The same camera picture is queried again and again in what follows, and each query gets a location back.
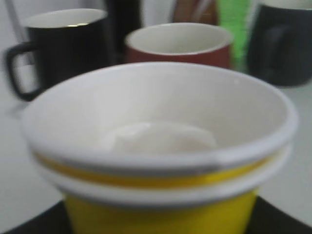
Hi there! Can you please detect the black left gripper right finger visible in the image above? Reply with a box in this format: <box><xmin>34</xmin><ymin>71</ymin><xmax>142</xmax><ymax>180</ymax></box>
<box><xmin>249</xmin><ymin>196</ymin><xmax>312</xmax><ymax>234</ymax></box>

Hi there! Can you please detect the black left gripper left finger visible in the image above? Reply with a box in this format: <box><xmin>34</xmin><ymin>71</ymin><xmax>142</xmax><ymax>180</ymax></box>
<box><xmin>6</xmin><ymin>201</ymin><xmax>73</xmax><ymax>234</ymax></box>

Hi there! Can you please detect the yellow paper cup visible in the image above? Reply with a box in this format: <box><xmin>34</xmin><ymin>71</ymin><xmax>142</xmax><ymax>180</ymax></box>
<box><xmin>35</xmin><ymin>149</ymin><xmax>289</xmax><ymax>234</ymax></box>
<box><xmin>21</xmin><ymin>62</ymin><xmax>299</xmax><ymax>183</ymax></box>

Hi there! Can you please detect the dark blue ceramic mug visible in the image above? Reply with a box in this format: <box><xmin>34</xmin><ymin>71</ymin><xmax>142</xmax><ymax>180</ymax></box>
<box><xmin>246</xmin><ymin>0</ymin><xmax>312</xmax><ymax>86</ymax></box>

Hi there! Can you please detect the red ceramic mug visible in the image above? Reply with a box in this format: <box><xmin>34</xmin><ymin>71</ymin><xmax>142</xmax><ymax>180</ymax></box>
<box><xmin>124</xmin><ymin>22</ymin><xmax>234</xmax><ymax>69</ymax></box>

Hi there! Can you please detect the green soda bottle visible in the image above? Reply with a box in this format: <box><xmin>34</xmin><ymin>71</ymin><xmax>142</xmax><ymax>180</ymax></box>
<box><xmin>218</xmin><ymin>0</ymin><xmax>254</xmax><ymax>71</ymax></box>

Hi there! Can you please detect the brown Nescafe coffee bottle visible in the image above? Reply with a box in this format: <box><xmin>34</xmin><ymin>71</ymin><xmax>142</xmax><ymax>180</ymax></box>
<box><xmin>171</xmin><ymin>0</ymin><xmax>218</xmax><ymax>25</ymax></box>

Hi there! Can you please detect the cola bottle red label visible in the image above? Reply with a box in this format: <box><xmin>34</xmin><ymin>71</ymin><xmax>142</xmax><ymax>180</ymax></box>
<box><xmin>103</xmin><ymin>0</ymin><xmax>142</xmax><ymax>64</ymax></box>

